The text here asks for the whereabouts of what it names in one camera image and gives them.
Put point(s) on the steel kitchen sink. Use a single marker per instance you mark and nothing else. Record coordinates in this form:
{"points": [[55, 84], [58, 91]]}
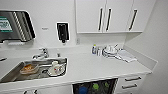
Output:
{"points": [[10, 75]]}

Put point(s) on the bottle with blue label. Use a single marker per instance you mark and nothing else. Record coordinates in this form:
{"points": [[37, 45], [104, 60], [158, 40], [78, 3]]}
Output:
{"points": [[94, 50]]}

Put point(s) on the white dish cloth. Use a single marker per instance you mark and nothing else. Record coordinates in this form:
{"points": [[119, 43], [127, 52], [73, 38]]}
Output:
{"points": [[126, 56]]}

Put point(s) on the small wall label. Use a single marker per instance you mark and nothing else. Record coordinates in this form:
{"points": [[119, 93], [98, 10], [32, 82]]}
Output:
{"points": [[45, 28]]}

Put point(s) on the chrome sink faucet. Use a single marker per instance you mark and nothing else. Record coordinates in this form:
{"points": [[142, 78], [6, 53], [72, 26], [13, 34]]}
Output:
{"points": [[41, 54]]}

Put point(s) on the small chrome sink knob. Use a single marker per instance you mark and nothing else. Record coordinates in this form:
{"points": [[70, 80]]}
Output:
{"points": [[58, 54]]}

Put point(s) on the steel paper towel dispenser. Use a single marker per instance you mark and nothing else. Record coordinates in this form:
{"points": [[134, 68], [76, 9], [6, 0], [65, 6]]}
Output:
{"points": [[16, 26]]}

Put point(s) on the bowl with orange food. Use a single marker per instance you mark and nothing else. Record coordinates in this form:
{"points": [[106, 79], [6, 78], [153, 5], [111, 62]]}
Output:
{"points": [[28, 69]]}

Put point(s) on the black soap dispenser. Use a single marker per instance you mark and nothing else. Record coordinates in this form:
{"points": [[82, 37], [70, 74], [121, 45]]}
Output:
{"points": [[62, 32]]}

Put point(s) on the white plate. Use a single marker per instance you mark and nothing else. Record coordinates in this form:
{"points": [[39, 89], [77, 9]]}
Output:
{"points": [[49, 71]]}

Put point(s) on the small pale bottle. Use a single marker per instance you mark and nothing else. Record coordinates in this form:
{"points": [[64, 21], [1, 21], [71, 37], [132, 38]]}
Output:
{"points": [[99, 51]]}

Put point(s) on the stack of white dishes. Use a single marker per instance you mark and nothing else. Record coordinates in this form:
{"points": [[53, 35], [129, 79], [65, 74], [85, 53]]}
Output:
{"points": [[110, 51]]}

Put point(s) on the white drawer front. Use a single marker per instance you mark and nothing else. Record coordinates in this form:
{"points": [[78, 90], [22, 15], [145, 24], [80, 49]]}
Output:
{"points": [[123, 93], [119, 90], [120, 81]]}

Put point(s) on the white mug with red print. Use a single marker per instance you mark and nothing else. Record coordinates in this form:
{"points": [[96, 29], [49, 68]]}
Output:
{"points": [[56, 68]]}

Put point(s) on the white base cabinet door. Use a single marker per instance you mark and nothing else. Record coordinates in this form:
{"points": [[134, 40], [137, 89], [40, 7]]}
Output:
{"points": [[10, 92], [53, 90]]}

